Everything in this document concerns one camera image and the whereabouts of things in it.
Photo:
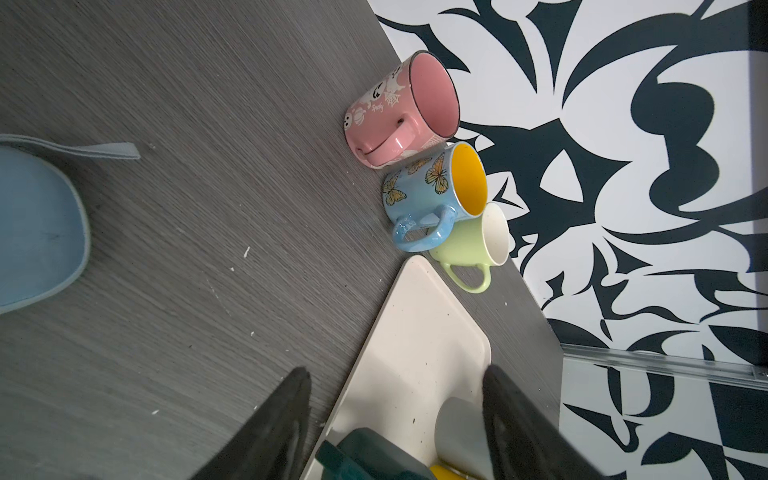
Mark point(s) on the pink patterned mug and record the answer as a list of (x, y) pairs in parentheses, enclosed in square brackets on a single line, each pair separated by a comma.
[(413, 108)]

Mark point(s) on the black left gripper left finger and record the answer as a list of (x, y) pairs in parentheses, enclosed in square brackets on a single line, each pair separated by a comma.
[(270, 443)]

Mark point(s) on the light green mug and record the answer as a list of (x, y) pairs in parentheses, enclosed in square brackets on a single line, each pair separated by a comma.
[(482, 242)]

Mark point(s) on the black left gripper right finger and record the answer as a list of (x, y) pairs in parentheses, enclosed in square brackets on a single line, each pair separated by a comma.
[(522, 443)]

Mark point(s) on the blue butterfly mug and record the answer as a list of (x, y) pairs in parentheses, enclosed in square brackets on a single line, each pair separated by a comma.
[(425, 199)]

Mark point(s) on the light blue plate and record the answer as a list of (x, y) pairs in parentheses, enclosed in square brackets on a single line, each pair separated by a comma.
[(45, 231)]

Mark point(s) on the beige plastic tray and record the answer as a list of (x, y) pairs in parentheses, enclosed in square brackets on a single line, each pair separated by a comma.
[(423, 348)]

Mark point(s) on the grey mug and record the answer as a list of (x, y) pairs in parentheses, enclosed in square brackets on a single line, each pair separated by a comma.
[(460, 438)]

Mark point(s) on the yellow mug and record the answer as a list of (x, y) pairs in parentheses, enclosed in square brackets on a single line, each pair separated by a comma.
[(441, 472)]

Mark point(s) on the dark green mug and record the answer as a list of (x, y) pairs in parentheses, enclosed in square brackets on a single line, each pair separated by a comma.
[(365, 454)]

